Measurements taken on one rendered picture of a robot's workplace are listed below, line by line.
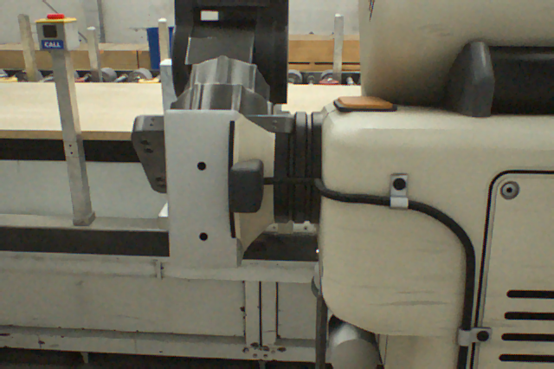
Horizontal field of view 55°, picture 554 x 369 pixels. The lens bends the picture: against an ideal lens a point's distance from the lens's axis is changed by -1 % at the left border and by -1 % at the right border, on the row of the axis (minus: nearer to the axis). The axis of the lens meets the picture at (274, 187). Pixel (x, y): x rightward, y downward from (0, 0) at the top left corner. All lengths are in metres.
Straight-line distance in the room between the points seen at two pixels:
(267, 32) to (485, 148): 0.24
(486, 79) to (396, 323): 0.15
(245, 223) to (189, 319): 1.52
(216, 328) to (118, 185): 0.59
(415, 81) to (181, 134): 0.16
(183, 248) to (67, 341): 1.67
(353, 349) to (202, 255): 0.19
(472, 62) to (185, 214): 0.21
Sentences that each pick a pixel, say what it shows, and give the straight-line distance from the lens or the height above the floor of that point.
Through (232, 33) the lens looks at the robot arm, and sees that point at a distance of 0.48.
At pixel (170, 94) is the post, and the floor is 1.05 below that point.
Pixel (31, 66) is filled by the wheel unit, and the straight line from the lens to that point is 2.66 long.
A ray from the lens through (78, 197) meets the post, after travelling 1.47.
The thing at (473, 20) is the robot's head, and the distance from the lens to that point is 0.33.
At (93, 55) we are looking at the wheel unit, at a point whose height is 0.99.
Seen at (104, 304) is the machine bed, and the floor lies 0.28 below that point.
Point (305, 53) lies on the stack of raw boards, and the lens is 7.17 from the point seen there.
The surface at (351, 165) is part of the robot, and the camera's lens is 0.29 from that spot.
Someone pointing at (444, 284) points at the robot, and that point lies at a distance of 0.32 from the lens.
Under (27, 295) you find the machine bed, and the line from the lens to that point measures 2.03.
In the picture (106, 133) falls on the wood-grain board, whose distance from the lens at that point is 1.60.
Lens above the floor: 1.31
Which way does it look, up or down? 22 degrees down
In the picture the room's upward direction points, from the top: straight up
